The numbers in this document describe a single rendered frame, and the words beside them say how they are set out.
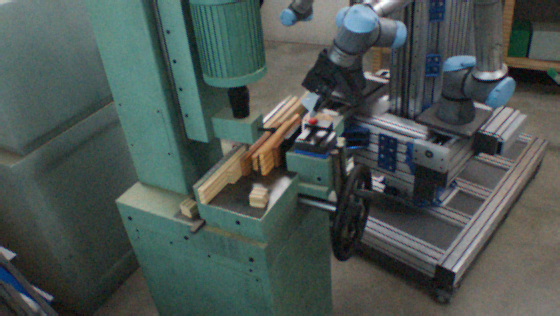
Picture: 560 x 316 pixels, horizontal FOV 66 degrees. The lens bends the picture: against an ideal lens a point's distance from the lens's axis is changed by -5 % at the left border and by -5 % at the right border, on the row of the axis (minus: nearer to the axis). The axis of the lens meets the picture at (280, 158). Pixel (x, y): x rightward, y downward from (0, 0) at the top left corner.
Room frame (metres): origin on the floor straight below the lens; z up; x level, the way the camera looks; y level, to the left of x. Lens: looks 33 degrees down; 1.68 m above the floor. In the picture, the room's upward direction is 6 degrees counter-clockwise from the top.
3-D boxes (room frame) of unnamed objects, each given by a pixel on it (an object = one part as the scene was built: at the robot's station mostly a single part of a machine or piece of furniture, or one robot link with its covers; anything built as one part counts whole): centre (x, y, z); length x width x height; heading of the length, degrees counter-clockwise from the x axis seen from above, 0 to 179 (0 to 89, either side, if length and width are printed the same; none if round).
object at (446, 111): (1.48, -0.68, 0.87); 0.15 x 0.15 x 0.10
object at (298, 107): (1.33, 0.01, 0.92); 0.56 x 0.02 x 0.04; 149
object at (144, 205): (1.24, 0.20, 0.76); 0.57 x 0.45 x 0.09; 59
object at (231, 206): (1.19, -0.04, 0.87); 0.61 x 0.30 x 0.06; 149
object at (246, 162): (1.22, 0.05, 0.93); 0.24 x 0.02 x 0.06; 149
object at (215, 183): (1.26, 0.07, 0.93); 0.60 x 0.02 x 0.05; 149
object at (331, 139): (1.15, -0.12, 0.99); 0.13 x 0.11 x 0.06; 149
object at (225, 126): (1.19, 0.11, 1.03); 0.14 x 0.07 x 0.09; 59
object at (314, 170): (1.15, -0.11, 0.92); 0.15 x 0.13 x 0.09; 149
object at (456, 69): (1.48, -0.69, 0.98); 0.13 x 0.12 x 0.14; 25
